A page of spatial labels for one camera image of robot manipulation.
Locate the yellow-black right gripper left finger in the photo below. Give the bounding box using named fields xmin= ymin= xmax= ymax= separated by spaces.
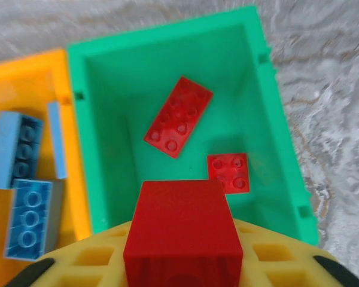
xmin=5 ymin=220 xmax=133 ymax=287

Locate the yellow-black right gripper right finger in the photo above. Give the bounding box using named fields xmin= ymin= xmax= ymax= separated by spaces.
xmin=233 ymin=217 xmax=352 ymax=287

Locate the red tall square lego brick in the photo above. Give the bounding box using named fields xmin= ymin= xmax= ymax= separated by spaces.
xmin=123 ymin=179 xmax=244 ymax=287

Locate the red two-by-four lego brick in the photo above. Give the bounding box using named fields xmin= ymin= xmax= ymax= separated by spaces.
xmin=142 ymin=75 xmax=214 ymax=160

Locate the blue two-by-four lego brick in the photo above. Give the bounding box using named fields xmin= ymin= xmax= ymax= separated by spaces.
xmin=0 ymin=111 xmax=45 ymax=190
xmin=4 ymin=178 xmax=64 ymax=262
xmin=47 ymin=101 xmax=68 ymax=180

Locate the red two-by-two lego brick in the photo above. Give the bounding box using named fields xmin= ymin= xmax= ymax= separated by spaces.
xmin=206 ymin=152 xmax=252 ymax=195

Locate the green plastic bin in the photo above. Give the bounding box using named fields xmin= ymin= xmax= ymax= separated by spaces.
xmin=66 ymin=5 xmax=320 ymax=248

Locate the yellow plastic bin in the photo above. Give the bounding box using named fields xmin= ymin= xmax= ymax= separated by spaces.
xmin=0 ymin=49 xmax=93 ymax=287

